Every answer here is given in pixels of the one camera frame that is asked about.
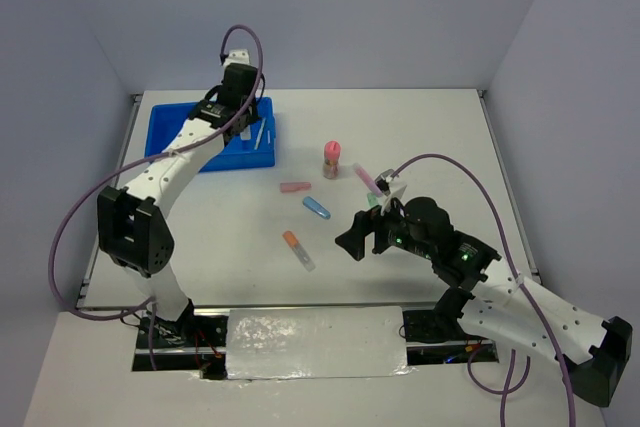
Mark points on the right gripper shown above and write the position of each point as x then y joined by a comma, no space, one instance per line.
353,239

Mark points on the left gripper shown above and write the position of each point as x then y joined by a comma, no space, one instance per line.
253,110

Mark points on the blue-capped highlighter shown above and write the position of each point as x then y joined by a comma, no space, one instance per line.
246,135

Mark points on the orange-capped highlighter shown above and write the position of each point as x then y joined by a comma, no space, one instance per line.
298,250

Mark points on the purple highlighter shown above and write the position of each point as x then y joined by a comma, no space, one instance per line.
368,181

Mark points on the pink correction tape case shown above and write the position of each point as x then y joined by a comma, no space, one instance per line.
292,187

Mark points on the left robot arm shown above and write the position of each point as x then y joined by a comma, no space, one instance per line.
132,220

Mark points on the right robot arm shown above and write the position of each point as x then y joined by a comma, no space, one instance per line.
485,299

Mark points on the green correction tape case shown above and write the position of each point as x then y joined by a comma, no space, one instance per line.
372,200

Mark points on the blue correction tape case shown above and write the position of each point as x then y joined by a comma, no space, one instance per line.
316,207

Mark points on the blue compartment tray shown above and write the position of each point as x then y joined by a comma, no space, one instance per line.
167,119

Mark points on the pink-lidded jar of clips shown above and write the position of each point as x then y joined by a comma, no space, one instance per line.
332,153

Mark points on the silver taped cover plate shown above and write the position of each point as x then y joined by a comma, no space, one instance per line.
315,343

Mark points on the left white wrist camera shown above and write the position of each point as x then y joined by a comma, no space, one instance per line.
236,56

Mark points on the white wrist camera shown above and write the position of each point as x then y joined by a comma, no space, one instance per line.
391,186
236,56

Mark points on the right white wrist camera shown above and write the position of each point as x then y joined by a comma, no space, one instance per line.
391,186

